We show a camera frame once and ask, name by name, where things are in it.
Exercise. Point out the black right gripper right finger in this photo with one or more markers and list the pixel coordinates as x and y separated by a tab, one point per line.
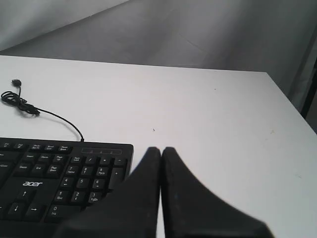
190	210

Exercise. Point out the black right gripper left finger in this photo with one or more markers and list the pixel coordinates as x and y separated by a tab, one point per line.
130	211

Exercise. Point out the black acer keyboard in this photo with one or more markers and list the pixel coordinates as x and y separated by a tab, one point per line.
44	182

